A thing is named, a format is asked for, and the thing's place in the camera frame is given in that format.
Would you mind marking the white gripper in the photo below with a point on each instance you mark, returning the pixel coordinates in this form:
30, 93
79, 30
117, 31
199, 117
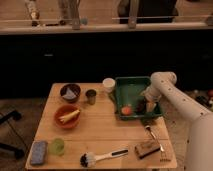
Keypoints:
152, 96

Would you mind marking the dark grape bunch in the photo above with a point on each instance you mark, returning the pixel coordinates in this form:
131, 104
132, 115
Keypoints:
141, 106

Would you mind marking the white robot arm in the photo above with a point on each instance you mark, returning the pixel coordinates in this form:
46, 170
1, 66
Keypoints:
199, 152

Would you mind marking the metal fork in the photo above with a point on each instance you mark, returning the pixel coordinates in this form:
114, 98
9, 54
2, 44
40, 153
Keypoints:
148, 128

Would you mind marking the red tomato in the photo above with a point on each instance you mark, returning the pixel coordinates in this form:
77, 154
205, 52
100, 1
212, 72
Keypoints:
126, 110

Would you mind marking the green plastic tray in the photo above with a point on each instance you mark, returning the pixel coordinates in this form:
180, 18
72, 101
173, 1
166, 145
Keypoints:
128, 91

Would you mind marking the wooden block brush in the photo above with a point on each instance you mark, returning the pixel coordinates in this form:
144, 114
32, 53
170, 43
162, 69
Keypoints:
146, 148

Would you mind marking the white paper cup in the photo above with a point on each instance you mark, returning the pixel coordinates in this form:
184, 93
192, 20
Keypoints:
108, 84

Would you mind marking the metal cup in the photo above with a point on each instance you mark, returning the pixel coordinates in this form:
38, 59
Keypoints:
91, 96

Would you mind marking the yellow banana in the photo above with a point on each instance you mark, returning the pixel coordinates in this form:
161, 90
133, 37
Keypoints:
69, 116

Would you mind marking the white dish brush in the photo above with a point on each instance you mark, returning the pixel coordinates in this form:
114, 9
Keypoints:
89, 159

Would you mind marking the dark brown bowl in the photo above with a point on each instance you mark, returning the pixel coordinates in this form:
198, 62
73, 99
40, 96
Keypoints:
75, 87

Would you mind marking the crumpled grey cloth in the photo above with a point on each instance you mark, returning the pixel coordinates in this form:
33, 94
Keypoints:
69, 95

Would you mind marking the orange bowl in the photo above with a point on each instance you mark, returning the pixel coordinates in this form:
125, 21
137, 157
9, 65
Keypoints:
63, 110

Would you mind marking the green plastic cup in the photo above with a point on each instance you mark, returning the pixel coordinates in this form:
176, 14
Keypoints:
56, 147

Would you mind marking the blue sponge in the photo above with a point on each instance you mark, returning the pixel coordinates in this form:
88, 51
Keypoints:
38, 153

